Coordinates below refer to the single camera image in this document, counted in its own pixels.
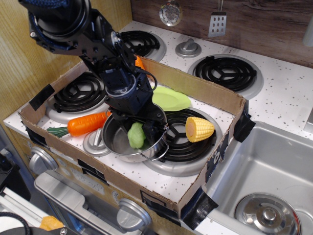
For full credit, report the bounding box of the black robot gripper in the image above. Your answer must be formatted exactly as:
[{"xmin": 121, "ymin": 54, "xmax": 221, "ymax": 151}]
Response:
[{"xmin": 104, "ymin": 73, "xmax": 169, "ymax": 145}]

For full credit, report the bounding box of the green toy broccoli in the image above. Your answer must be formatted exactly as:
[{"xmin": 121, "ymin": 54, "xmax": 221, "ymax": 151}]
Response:
[{"xmin": 127, "ymin": 122, "xmax": 146, "ymax": 149}]

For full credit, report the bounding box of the small steel pot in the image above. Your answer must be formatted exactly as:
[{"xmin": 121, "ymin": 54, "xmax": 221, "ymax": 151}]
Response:
[{"xmin": 101, "ymin": 117, "xmax": 169, "ymax": 163}]

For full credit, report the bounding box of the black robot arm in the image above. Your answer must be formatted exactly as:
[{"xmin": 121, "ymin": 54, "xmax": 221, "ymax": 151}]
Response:
[{"xmin": 21, "ymin": 0, "xmax": 167, "ymax": 144}]

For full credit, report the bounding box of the green plastic plate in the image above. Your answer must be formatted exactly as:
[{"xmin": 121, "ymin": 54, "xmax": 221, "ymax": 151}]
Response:
[{"xmin": 152, "ymin": 86, "xmax": 191, "ymax": 112}]

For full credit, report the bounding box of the silver front stove knob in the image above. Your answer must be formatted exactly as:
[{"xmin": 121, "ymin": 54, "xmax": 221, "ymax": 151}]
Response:
[{"xmin": 83, "ymin": 128, "xmax": 110, "ymax": 157}]

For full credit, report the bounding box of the silver stove knob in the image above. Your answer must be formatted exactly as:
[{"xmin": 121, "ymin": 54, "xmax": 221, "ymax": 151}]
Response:
[
  {"xmin": 83, "ymin": 128, "xmax": 110, "ymax": 157},
  {"xmin": 175, "ymin": 38, "xmax": 202, "ymax": 58}
]

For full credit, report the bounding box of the brown cardboard fence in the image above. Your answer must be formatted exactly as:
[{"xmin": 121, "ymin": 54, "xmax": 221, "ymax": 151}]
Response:
[{"xmin": 19, "ymin": 46, "xmax": 257, "ymax": 231}]

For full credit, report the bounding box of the front right stove burner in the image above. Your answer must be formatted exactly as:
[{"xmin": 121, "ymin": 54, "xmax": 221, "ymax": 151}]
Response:
[{"xmin": 144, "ymin": 108, "xmax": 223, "ymax": 177}]

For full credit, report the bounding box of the stove burner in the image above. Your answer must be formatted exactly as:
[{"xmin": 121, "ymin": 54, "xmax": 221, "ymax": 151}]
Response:
[
  {"xmin": 120, "ymin": 30, "xmax": 166, "ymax": 62},
  {"xmin": 144, "ymin": 108, "xmax": 223, "ymax": 177},
  {"xmin": 46, "ymin": 72, "xmax": 108, "ymax": 124},
  {"xmin": 188, "ymin": 54, "xmax": 264, "ymax": 100}
]

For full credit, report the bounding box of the yellow toy corn cob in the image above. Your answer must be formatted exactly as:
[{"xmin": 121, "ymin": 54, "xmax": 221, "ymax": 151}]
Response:
[{"xmin": 185, "ymin": 117, "xmax": 215, "ymax": 142}]

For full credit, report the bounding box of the orange toy carrot with leaves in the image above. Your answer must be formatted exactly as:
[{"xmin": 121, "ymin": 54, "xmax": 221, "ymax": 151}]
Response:
[{"xmin": 47, "ymin": 111, "xmax": 111, "ymax": 138}]

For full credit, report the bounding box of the front left stove burner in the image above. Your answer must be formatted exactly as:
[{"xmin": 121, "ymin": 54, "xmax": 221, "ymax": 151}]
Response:
[{"xmin": 46, "ymin": 72, "xmax": 108, "ymax": 124}]

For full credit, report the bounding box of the orange toy carrot tip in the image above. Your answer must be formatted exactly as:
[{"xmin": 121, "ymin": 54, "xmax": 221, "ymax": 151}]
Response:
[{"xmin": 135, "ymin": 56, "xmax": 145, "ymax": 70}]

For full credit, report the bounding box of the back left stove burner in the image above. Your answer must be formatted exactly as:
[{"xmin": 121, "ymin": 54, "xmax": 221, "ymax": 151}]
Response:
[{"xmin": 120, "ymin": 30, "xmax": 166, "ymax": 62}]

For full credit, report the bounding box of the right oven knob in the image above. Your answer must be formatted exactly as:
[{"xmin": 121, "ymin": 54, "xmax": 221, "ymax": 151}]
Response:
[{"xmin": 116, "ymin": 198, "xmax": 152, "ymax": 232}]

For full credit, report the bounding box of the oven knob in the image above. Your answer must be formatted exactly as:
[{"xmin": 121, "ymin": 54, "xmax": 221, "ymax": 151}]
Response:
[
  {"xmin": 116, "ymin": 198, "xmax": 152, "ymax": 232},
  {"xmin": 29, "ymin": 146, "xmax": 58, "ymax": 175}
]

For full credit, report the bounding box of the silver back stove knob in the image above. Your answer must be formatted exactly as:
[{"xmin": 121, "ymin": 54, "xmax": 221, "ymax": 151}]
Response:
[{"xmin": 175, "ymin": 38, "xmax": 202, "ymax": 58}]

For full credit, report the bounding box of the left oven knob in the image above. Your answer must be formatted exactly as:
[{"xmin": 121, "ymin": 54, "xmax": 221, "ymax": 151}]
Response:
[{"xmin": 29, "ymin": 146, "xmax": 58, "ymax": 175}]

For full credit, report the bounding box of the back right stove burner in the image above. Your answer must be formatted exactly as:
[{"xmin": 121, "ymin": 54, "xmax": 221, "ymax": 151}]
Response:
[{"xmin": 188, "ymin": 54, "xmax": 264, "ymax": 100}]

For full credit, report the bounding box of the hanging silver strainer ladle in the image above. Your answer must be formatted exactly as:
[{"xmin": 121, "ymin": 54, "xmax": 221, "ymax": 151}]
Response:
[{"xmin": 159, "ymin": 0, "xmax": 183, "ymax": 26}]

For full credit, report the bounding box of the hanging silver slotted spatula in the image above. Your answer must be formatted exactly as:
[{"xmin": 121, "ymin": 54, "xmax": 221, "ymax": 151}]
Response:
[{"xmin": 208, "ymin": 0, "xmax": 227, "ymax": 38}]

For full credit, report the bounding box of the yellow sponge piece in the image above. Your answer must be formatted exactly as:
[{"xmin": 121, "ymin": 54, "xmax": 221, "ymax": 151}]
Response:
[{"xmin": 39, "ymin": 215, "xmax": 64, "ymax": 231}]

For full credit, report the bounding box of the steel sink basin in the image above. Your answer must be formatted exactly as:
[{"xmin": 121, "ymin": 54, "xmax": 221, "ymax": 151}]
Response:
[{"xmin": 207, "ymin": 122, "xmax": 313, "ymax": 235}]

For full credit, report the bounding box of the steel pot lid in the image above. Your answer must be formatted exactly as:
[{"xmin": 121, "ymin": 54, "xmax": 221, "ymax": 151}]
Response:
[{"xmin": 234, "ymin": 193, "xmax": 302, "ymax": 235}]

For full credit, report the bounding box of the silver oven door handle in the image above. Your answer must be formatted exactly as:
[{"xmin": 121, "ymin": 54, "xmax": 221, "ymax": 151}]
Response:
[{"xmin": 34, "ymin": 173, "xmax": 127, "ymax": 235}]

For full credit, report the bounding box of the black cable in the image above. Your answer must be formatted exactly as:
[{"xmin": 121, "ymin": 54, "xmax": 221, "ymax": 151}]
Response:
[{"xmin": 0, "ymin": 212, "xmax": 31, "ymax": 235}]

